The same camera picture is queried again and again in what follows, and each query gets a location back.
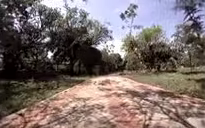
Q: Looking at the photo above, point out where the reddish paved path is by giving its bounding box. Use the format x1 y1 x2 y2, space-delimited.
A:
0 73 205 128

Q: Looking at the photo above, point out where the group of green trees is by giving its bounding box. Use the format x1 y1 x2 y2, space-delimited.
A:
119 0 205 81

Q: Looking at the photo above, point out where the wood of dark trees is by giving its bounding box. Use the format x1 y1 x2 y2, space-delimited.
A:
0 0 124 80

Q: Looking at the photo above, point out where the grass verge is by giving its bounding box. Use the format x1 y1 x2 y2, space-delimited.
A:
122 65 205 101
0 75 91 122

